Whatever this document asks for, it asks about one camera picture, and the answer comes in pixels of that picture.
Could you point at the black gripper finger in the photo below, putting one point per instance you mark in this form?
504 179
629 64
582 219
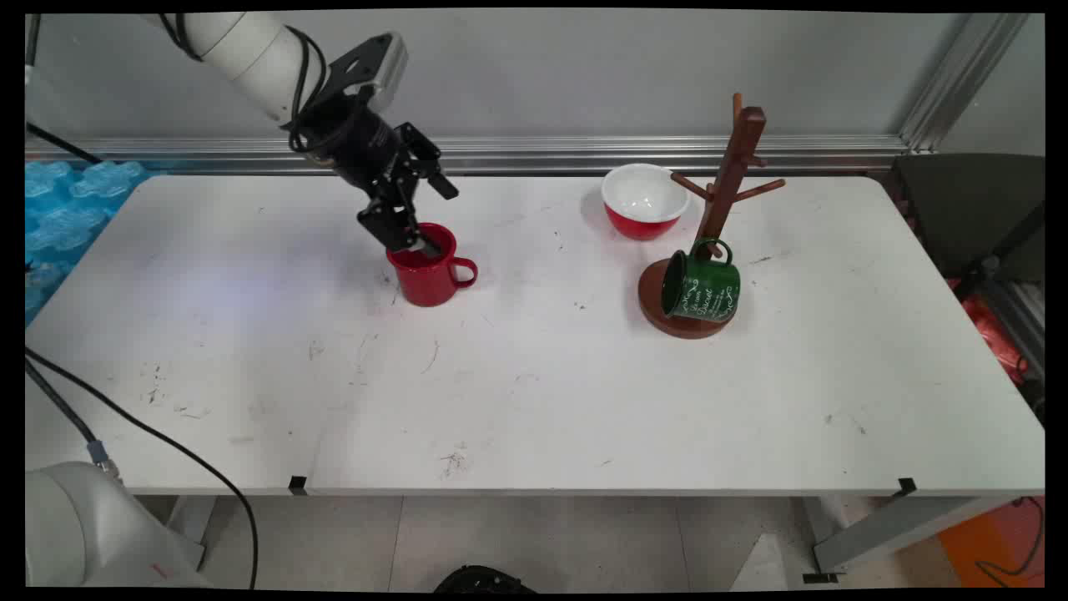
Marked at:
392 225
427 154

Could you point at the aluminium frame post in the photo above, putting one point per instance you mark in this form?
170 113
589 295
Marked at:
959 79

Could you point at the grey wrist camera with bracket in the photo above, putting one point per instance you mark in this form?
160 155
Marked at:
375 71

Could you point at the red bowl white inside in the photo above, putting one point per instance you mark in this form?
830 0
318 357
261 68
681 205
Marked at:
642 200

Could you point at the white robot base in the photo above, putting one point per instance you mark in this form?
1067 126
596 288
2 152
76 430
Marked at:
75 526

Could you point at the red plastic bag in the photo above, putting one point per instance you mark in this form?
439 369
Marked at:
993 334

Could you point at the black round floor object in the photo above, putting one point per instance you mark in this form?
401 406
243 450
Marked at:
480 580

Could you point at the blue bubble wrap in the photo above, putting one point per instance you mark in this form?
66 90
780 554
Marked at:
62 217

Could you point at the aluminium frame rail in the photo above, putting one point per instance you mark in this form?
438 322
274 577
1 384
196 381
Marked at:
584 153
1025 315

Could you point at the green enamel mug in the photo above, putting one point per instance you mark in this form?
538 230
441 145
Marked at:
705 288

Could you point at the black table edge clip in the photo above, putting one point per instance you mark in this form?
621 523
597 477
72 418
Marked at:
297 485
907 487

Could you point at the wooden mug tree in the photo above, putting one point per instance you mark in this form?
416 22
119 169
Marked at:
686 321

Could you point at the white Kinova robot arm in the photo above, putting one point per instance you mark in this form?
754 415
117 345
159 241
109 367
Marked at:
242 46

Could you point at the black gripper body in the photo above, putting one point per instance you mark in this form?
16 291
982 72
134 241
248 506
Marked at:
350 142

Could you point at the white table leg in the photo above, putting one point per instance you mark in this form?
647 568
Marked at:
884 530
193 526

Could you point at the red enamel mug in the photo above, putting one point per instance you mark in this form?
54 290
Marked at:
427 280

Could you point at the orange floor mat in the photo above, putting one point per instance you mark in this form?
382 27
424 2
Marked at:
976 542

